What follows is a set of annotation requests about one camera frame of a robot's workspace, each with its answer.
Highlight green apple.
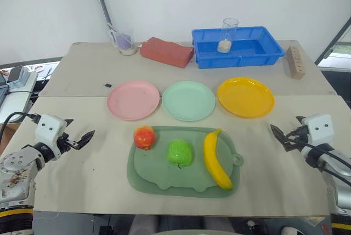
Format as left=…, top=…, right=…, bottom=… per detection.
left=166, top=138, right=195, bottom=170

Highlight grey pen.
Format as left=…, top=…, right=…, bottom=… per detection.
left=41, top=67, right=53, bottom=84

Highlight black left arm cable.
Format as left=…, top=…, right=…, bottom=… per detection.
left=0, top=112, right=39, bottom=140

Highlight pink plastic plate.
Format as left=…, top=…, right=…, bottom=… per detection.
left=106, top=80, right=161, bottom=121

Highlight wooden block with holes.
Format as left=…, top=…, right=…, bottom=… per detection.
left=286, top=45, right=307, bottom=80

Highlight red brick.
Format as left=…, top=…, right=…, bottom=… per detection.
left=139, top=37, right=195, bottom=68

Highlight phone in light blue holder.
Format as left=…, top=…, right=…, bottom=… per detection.
left=6, top=65, right=30, bottom=91

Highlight yellow banana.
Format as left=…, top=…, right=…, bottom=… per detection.
left=203, top=128, right=234, bottom=191

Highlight blue plastic bin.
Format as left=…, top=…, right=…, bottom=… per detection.
left=191, top=26, right=286, bottom=70

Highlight white side table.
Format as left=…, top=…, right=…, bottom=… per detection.
left=0, top=65, right=39, bottom=125

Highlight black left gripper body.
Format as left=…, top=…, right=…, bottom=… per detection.
left=56, top=131, right=81, bottom=155

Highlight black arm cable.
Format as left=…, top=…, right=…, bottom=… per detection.
left=286, top=135, right=351, bottom=187
left=0, top=112, right=39, bottom=140

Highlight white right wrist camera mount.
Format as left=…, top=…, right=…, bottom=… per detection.
left=304, top=113, right=335, bottom=147

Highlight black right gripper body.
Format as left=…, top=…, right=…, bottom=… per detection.
left=285, top=126, right=309, bottom=150

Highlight mint green plastic plate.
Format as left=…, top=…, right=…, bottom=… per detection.
left=162, top=80, right=217, bottom=122

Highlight green plastic tray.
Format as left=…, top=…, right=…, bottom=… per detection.
left=127, top=126, right=245, bottom=199

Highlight clear measuring cup with grains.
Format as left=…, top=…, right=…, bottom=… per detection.
left=108, top=22, right=138, bottom=56

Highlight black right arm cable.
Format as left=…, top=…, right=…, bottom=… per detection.
left=286, top=135, right=351, bottom=187

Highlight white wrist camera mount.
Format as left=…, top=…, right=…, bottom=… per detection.
left=35, top=113, right=68, bottom=162
left=304, top=113, right=335, bottom=147

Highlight yellow plastic plate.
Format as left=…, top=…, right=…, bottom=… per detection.
left=217, top=77, right=276, bottom=119

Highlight purple plastic scoop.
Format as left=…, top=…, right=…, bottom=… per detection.
left=116, top=32, right=133, bottom=50

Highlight dark window frame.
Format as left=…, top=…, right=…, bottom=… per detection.
left=314, top=16, right=351, bottom=66

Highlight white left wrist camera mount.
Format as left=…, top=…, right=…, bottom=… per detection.
left=35, top=113, right=68, bottom=162

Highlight red apple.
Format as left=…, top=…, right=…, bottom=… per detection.
left=133, top=125, right=157, bottom=151

